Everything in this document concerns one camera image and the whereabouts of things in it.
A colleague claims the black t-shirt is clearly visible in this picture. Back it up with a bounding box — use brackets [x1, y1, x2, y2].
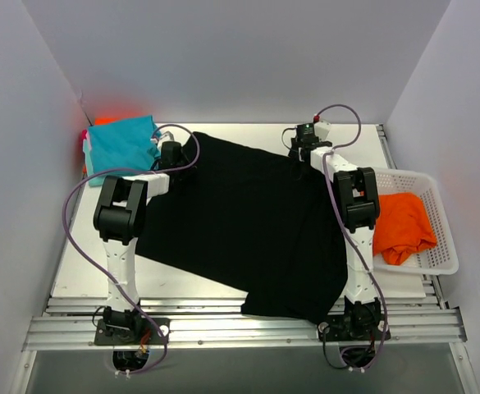
[136, 132, 347, 324]

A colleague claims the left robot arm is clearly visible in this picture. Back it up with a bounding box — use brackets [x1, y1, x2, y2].
[93, 140, 200, 344]

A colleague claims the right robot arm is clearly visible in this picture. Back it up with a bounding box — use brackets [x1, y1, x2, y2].
[284, 120, 382, 339]

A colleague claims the folded light teal t-shirt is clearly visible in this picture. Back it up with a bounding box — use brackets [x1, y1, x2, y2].
[85, 154, 112, 187]

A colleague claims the folded orange t-shirt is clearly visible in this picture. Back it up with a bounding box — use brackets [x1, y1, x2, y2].
[94, 117, 117, 126]

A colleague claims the folded pink t-shirt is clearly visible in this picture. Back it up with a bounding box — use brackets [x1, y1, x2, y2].
[80, 129, 91, 157]

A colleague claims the orange t-shirt in basket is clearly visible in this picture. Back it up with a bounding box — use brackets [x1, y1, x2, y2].
[373, 193, 437, 266]

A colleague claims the white plastic basket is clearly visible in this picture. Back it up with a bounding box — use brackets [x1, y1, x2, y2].
[373, 169, 459, 275]

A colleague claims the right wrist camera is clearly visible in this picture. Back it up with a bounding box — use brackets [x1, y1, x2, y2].
[313, 116, 331, 141]

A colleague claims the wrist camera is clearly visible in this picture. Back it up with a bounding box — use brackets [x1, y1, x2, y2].
[150, 131, 175, 148]
[313, 116, 331, 141]

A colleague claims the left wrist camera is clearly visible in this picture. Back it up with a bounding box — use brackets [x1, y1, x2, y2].
[150, 131, 175, 148]

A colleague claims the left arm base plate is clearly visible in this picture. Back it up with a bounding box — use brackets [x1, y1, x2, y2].
[94, 318, 164, 346]

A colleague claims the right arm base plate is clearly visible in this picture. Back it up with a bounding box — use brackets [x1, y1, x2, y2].
[317, 314, 384, 342]

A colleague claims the aluminium rail frame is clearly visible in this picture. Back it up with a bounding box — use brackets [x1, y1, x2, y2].
[23, 293, 467, 350]

